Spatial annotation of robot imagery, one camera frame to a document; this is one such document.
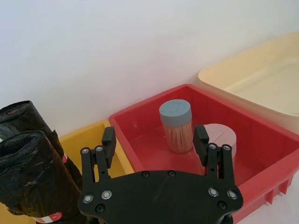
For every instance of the toothpick jar with pink lid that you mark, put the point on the toothpick jar with pink lid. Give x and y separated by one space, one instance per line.
222 137

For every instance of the cream plastic bin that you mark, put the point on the cream plastic bin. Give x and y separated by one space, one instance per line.
264 86

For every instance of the toothpick jar with grey lid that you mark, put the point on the toothpick jar with grey lid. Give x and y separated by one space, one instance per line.
175 127

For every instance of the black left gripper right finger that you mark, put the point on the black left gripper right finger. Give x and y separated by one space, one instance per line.
200 144

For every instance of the red plastic bin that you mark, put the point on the red plastic bin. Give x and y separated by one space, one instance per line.
257 149

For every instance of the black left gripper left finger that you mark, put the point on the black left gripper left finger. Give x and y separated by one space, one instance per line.
109 142

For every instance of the yellow plastic bin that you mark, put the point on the yellow plastic bin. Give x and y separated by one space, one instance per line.
77 138

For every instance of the black trash bag roll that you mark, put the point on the black trash bag roll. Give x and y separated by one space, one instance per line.
25 114
35 177

